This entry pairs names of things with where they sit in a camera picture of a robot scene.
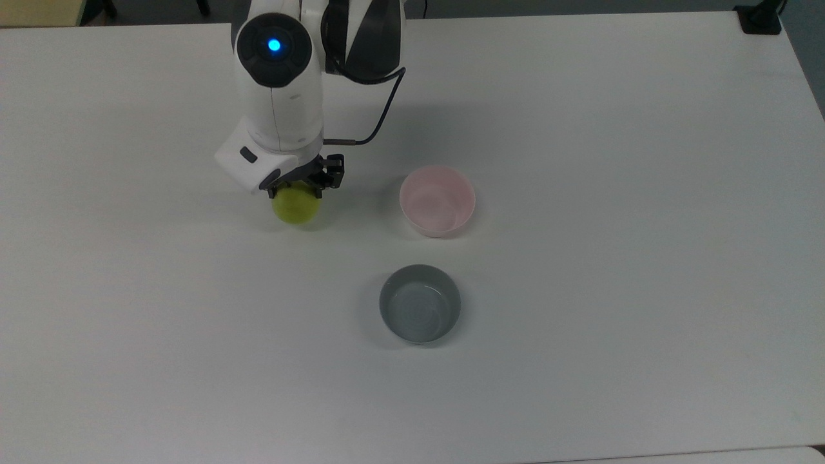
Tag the grey round bowl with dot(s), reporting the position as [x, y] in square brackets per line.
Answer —
[419, 309]

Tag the pink round bowl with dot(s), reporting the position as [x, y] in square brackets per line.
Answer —
[438, 206]

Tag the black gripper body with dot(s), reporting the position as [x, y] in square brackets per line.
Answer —
[306, 174]

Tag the white plastic folding table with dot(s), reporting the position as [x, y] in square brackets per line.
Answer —
[741, 457]

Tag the green pear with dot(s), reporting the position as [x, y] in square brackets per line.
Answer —
[296, 207]

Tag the black pole base clamp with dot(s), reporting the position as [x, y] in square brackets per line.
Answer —
[760, 18]

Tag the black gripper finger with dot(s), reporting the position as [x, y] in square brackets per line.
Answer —
[272, 189]
[333, 171]

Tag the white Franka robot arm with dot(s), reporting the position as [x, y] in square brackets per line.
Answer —
[277, 109]

